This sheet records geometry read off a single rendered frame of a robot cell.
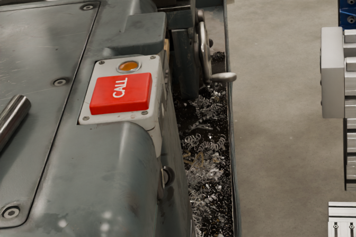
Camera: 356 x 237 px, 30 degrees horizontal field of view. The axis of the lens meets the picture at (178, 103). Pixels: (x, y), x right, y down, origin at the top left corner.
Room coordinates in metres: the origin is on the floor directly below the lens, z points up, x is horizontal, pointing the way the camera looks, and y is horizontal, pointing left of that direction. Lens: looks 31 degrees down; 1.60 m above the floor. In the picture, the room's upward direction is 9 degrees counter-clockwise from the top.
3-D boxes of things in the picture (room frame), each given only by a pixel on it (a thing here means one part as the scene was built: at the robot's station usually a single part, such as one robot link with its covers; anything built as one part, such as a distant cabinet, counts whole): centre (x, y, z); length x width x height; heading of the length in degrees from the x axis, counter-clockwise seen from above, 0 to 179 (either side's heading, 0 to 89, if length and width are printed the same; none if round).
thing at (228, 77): (1.59, -0.13, 0.69); 0.08 x 0.03 x 0.03; 83
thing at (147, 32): (0.77, 0.04, 1.24); 0.09 x 0.08 x 0.03; 173
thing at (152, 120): (0.62, 0.06, 1.23); 0.13 x 0.08 x 0.05; 173
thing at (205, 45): (1.71, -0.08, 0.75); 0.27 x 0.10 x 0.23; 173
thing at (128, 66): (0.66, 0.05, 1.26); 0.02 x 0.02 x 0.01
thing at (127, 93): (0.60, 0.06, 1.26); 0.06 x 0.06 x 0.02; 83
